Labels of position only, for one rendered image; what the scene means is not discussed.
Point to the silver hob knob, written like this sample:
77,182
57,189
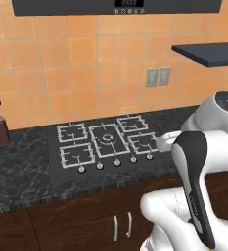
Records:
100,165
133,159
82,168
117,161
149,156

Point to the dark wall shelf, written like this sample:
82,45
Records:
213,54

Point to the dark brown glass bottle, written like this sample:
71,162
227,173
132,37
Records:
1,130

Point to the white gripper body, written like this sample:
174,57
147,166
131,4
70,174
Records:
166,142

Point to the dark wood cupboard door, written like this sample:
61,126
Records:
11,232
224,196
73,222
136,199

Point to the grey wall socket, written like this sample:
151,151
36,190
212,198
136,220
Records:
165,76
152,77

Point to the dark grey range hood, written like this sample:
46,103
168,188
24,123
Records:
69,7

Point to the black gas hob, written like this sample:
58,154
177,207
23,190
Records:
115,171

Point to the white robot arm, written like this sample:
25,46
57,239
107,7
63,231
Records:
216,147

